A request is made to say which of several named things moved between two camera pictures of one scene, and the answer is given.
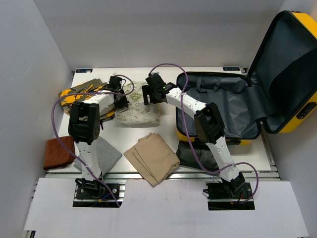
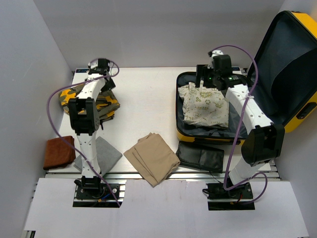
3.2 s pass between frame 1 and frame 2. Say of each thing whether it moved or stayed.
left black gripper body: moved
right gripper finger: moved
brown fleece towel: stayed
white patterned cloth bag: moved
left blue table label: stayed
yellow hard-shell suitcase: stayed
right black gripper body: moved
